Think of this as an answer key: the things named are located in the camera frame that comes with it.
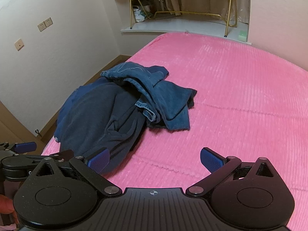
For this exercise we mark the wooden baseboard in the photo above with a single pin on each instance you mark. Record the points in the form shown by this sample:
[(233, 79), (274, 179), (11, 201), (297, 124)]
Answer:
[(105, 66)]

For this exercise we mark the dark navy garment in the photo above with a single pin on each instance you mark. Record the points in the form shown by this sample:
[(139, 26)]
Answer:
[(96, 115)]

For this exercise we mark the white bag with green print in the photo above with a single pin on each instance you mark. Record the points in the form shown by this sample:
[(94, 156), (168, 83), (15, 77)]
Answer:
[(139, 14)]

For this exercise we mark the beige wall socket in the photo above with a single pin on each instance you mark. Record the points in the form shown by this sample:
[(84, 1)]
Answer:
[(18, 44), (41, 27), (49, 22)]

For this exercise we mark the wooden cabinet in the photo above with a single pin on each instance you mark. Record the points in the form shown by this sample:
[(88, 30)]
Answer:
[(9, 130)]

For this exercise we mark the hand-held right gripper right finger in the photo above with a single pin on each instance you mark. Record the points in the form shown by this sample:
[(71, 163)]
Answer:
[(212, 160)]

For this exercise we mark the royal blue garment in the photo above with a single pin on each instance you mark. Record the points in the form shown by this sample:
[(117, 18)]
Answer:
[(66, 110)]

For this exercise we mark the pink ribbed blanket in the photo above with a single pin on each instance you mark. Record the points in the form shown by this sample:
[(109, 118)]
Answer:
[(240, 89)]

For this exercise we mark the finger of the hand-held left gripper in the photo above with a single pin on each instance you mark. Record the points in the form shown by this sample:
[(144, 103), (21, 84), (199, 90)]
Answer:
[(24, 161), (25, 146)]

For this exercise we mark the white window ledge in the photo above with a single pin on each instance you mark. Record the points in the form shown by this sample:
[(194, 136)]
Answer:
[(180, 26)]

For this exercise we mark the gold metal rack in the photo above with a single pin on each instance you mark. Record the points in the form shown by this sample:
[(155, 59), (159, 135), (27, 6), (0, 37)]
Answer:
[(182, 12)]

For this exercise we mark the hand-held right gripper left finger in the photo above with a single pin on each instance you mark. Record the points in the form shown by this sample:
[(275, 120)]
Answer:
[(98, 160)]

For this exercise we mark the small green box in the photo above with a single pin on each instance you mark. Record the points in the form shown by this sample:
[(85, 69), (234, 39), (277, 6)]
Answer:
[(242, 35)]

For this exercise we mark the blue denim jeans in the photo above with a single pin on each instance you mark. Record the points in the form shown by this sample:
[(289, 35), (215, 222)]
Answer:
[(168, 101)]

